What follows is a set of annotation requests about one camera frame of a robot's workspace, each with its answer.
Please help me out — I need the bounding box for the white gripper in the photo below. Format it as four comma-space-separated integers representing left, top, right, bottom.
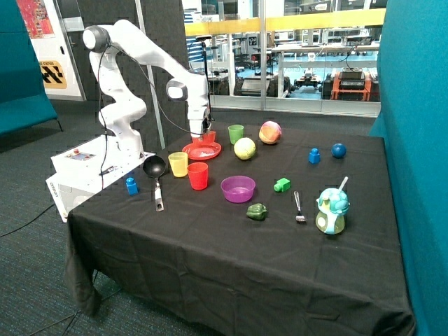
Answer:
188, 106, 212, 137

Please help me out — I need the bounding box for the red plastic bowl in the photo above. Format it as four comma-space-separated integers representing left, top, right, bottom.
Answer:
192, 130, 216, 145

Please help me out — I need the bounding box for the red plastic cup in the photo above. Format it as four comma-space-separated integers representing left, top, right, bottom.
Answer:
187, 162, 209, 190

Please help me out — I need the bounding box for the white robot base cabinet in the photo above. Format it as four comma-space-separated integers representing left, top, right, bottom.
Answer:
46, 135, 154, 222

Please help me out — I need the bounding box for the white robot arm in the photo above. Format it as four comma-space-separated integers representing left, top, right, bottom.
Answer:
83, 20, 212, 159

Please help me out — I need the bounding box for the red plastic plate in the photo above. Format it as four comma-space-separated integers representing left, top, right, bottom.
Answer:
182, 142, 222, 161

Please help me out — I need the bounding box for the green plastic cup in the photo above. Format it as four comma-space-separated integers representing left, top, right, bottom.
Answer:
227, 125, 244, 145

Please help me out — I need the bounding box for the yellow plastic cup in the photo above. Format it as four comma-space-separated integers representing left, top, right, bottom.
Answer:
168, 151, 188, 178

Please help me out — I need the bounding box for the purple plastic bowl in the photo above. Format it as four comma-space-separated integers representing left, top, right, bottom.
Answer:
220, 176, 256, 204

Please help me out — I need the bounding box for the yellow green ball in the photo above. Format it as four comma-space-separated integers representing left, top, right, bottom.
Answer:
234, 137, 256, 160

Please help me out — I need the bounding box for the black ladle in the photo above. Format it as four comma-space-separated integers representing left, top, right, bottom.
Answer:
143, 155, 166, 212

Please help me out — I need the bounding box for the pink orange ball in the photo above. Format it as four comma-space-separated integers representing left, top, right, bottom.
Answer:
258, 120, 282, 145

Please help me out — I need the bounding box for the blue toy block left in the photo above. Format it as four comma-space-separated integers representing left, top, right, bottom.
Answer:
125, 177, 139, 195

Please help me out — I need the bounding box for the blue toy block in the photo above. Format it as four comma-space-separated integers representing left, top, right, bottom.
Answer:
125, 177, 139, 195
308, 148, 321, 165

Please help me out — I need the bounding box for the green toy block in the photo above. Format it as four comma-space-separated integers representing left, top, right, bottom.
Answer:
274, 178, 291, 193

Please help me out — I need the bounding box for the green toy pepper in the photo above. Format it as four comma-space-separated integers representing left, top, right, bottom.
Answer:
246, 203, 268, 221

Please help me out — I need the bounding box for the blue toy block right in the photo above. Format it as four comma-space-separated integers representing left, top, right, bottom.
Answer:
308, 148, 321, 165

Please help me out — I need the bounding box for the black tablecloth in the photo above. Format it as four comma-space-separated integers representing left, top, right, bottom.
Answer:
64, 124, 417, 335

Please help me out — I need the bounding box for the metal fork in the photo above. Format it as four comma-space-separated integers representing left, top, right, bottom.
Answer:
293, 191, 307, 223

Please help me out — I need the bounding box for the dark blue ball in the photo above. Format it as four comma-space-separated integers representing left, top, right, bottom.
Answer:
331, 143, 347, 159

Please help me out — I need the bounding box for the yellow black sign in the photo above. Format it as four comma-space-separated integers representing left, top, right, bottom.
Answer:
39, 60, 67, 90

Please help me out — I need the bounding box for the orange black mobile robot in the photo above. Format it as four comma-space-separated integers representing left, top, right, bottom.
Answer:
321, 68, 380, 102

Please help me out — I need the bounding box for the turtle sippy bottle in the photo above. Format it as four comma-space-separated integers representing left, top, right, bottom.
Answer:
315, 176, 350, 235

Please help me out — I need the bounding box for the teal bench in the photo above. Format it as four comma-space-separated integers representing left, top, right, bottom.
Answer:
0, 0, 58, 135

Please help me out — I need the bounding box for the red poster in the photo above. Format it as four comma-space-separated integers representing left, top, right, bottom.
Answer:
16, 0, 55, 39

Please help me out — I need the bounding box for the teal partition right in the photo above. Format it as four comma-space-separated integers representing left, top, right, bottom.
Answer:
370, 1, 447, 335

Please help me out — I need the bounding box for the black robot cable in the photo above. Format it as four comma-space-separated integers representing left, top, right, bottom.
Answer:
97, 43, 197, 176

